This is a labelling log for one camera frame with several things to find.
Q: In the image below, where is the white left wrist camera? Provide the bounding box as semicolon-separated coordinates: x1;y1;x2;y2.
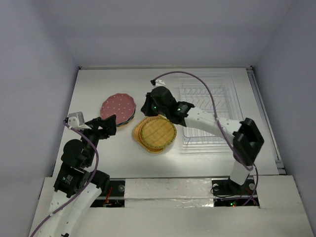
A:
66;112;90;131

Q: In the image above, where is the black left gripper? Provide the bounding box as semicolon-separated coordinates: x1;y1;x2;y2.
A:
79;114;116;165

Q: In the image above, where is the round yellow woven plate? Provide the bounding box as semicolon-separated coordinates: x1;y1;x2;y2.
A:
140;117;177;149

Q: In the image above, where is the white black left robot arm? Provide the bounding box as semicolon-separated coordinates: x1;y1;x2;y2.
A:
32;112;117;237

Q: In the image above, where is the foil covered front bar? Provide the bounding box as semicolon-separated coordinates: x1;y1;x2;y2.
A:
124;178;214;208

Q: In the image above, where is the rounded woven bamboo plate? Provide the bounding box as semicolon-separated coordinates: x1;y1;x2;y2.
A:
137;118;171;150

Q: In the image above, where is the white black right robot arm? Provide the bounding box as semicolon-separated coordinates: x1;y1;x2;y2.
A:
141;86;264;194

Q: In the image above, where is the square woven bamboo tray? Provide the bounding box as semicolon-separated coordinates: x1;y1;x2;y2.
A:
132;118;173;154

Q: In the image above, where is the white wire dish rack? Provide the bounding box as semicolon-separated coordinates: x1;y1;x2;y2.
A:
177;74;245;151

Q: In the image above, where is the pink polka dot plate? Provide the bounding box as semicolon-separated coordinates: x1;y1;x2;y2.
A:
100;93;136;124

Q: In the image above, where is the blue polka dot plate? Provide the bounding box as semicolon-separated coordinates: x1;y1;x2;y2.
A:
116;109;136;127

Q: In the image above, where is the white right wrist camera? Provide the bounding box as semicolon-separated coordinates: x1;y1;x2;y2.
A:
150;79;166;88

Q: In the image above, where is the yellow polka dot plate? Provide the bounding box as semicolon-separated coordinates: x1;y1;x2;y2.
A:
116;117;134;127

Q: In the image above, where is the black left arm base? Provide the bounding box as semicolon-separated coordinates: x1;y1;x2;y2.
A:
90;179;125;208

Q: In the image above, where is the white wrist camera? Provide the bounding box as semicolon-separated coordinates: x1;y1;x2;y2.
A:
150;79;166;88
66;112;90;131

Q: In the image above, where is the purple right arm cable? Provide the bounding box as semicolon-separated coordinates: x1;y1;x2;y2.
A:
149;71;259;207

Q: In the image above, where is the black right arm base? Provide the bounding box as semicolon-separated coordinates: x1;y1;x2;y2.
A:
210;178;259;207

